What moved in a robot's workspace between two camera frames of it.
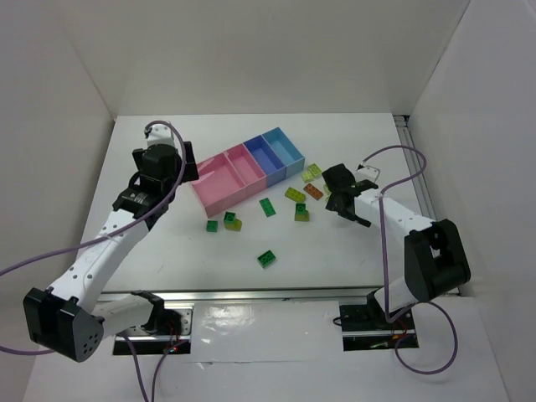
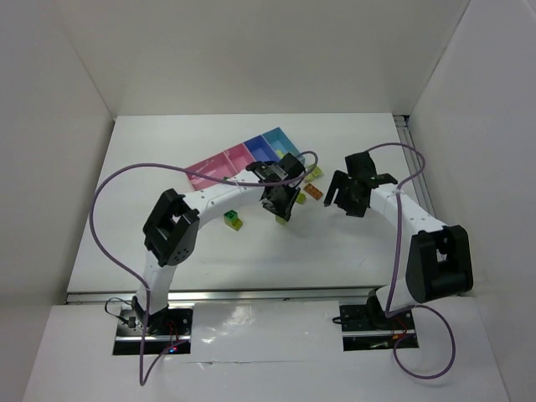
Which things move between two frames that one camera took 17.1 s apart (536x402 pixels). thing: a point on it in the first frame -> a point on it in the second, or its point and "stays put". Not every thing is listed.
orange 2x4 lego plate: [313, 191] stays put
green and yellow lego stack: [231, 222] stays put
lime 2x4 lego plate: [295, 195] stays put
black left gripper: [189, 163] -> [279, 205]
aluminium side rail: [403, 126] stays put
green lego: [301, 213] -> [281, 220]
